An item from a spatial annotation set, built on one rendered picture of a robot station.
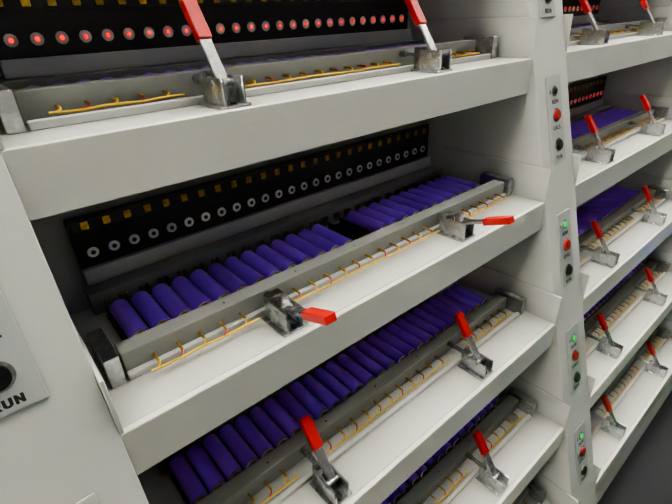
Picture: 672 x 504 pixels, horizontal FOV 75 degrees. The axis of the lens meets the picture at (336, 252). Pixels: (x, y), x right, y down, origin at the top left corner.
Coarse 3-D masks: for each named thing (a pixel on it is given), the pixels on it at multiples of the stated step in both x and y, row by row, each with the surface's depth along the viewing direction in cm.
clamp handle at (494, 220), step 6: (462, 216) 55; (492, 216) 52; (498, 216) 51; (504, 216) 50; (510, 216) 49; (462, 222) 54; (468, 222) 54; (474, 222) 53; (480, 222) 52; (486, 222) 51; (492, 222) 51; (498, 222) 50; (504, 222) 50; (510, 222) 49
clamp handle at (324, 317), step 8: (288, 296) 40; (288, 304) 40; (288, 312) 39; (296, 312) 38; (304, 312) 37; (312, 312) 36; (320, 312) 36; (328, 312) 35; (312, 320) 36; (320, 320) 35; (328, 320) 35; (336, 320) 35
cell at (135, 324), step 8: (112, 304) 42; (120, 304) 42; (128, 304) 42; (112, 312) 42; (120, 312) 41; (128, 312) 41; (136, 312) 42; (120, 320) 40; (128, 320) 40; (136, 320) 40; (128, 328) 39; (136, 328) 38; (144, 328) 39; (128, 336) 39
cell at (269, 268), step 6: (246, 252) 50; (252, 252) 50; (240, 258) 50; (246, 258) 50; (252, 258) 49; (258, 258) 49; (252, 264) 49; (258, 264) 48; (264, 264) 48; (270, 264) 48; (258, 270) 48; (264, 270) 47; (270, 270) 47; (276, 270) 46; (264, 276) 47; (270, 276) 46
